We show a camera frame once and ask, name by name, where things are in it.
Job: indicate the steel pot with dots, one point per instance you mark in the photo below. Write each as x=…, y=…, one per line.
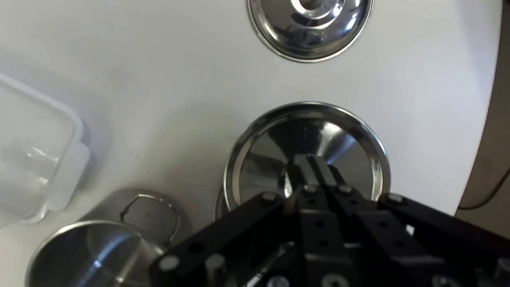
x=344, y=152

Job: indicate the clear plastic container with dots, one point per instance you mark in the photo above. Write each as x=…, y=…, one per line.
x=32, y=149

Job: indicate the tall small silver pot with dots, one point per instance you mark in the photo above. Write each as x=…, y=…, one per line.
x=89, y=256

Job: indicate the small steel pot lid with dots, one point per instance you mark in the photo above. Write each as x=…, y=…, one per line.
x=308, y=29

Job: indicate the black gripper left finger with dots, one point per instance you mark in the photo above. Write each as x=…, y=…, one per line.
x=249, y=234

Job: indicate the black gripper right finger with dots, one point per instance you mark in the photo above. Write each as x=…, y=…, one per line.
x=392, y=234

